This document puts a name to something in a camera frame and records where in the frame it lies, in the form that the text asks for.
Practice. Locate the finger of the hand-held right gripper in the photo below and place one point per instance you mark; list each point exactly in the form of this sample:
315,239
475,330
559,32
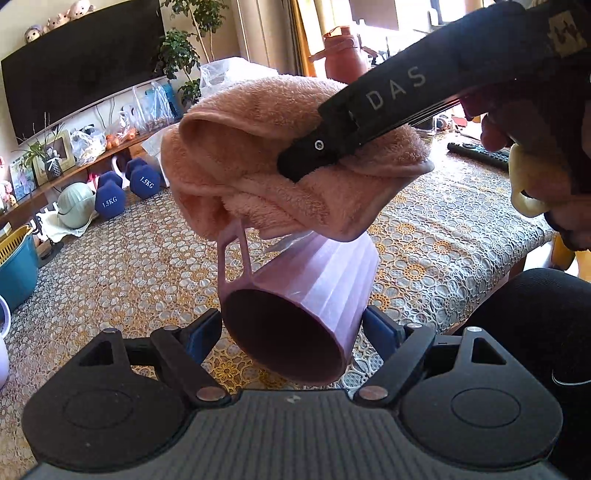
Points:
307,154

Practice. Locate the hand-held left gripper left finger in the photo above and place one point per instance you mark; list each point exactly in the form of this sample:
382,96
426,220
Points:
204,333

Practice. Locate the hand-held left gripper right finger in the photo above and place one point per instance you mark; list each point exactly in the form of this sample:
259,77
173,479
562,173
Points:
381,330

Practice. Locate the pink fluffy towel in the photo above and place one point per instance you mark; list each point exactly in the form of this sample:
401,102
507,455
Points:
240,152

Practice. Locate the pink ribbed plastic cup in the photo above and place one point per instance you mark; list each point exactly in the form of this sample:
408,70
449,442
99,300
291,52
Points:
323,277

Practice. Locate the person's right hand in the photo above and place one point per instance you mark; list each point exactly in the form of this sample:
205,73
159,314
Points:
554,138

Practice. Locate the lace patterned tablecloth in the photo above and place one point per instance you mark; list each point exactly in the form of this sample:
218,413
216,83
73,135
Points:
138,277

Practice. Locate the pink water bottle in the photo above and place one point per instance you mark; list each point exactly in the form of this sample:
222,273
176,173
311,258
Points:
344,57

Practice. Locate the black remote control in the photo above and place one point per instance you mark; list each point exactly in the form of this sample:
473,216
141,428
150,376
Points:
480,154

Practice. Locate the white plastic bag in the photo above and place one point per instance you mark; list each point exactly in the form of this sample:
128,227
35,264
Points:
231,71

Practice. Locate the clear plastic bag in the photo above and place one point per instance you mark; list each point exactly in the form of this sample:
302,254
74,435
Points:
154,108

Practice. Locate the tall green houseplant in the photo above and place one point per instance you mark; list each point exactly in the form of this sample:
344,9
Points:
180,55

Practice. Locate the blue dumbbell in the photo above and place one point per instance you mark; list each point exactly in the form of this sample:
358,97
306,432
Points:
145,182
110,202

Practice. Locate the white cloth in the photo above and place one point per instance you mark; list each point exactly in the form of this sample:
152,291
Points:
57,230

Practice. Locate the bag of oranges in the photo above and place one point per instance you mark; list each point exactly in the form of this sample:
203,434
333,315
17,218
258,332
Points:
121,138

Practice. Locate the blue plastic bin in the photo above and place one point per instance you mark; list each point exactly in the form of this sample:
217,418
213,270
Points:
18,281

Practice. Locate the yellow wooden chair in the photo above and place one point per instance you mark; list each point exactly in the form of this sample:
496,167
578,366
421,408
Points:
564,254

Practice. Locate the white round pot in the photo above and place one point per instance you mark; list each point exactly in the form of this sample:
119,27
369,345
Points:
3,341

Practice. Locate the yellow slotted basket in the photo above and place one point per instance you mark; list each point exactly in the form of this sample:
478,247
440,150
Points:
14,244

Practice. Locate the wooden television shelf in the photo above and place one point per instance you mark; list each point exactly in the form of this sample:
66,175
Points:
27,205

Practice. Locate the crumpled plastic bag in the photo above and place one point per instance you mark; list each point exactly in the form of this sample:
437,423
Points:
87,145

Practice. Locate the colourful picture card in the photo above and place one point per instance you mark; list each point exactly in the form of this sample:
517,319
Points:
22,177

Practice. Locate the black curved television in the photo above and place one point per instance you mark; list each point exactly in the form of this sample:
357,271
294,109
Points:
78,69

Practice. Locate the small potted plant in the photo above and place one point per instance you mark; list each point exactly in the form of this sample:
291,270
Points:
44,147

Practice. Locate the plush toy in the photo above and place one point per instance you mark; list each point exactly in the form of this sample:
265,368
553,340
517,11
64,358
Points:
57,22
33,34
79,9

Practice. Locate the white photo frame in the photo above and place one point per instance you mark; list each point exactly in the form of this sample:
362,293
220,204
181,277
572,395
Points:
64,150

